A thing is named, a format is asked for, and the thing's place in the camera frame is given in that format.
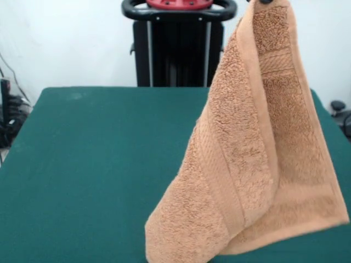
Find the dark green table cloth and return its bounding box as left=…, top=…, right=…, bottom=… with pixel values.
left=0, top=87, right=351, bottom=263

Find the black box with red mark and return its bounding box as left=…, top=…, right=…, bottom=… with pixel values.
left=0, top=78, right=12, bottom=129

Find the thin grey wall cable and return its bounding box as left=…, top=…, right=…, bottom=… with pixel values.
left=0, top=52, right=31, bottom=104

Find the black cable bundle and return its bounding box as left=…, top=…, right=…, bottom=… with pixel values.
left=0, top=94, right=33, bottom=148

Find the tan terry towel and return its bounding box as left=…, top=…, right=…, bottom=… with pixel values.
left=144, top=0, right=350, bottom=263

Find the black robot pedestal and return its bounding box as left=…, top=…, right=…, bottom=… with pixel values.
left=122, top=0, right=238, bottom=88

